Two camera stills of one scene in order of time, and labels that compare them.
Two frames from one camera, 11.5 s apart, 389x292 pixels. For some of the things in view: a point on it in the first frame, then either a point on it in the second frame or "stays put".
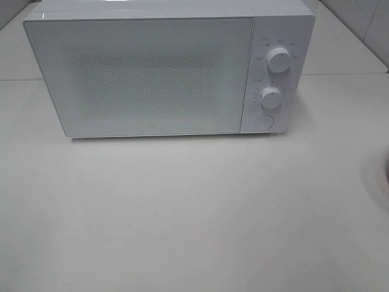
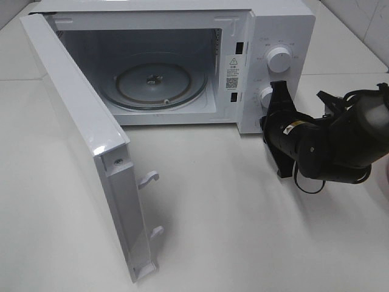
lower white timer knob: x=270 y=97 stays put
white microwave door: x=145 y=76 -> x=110 y=146
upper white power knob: x=279 y=60 stays put
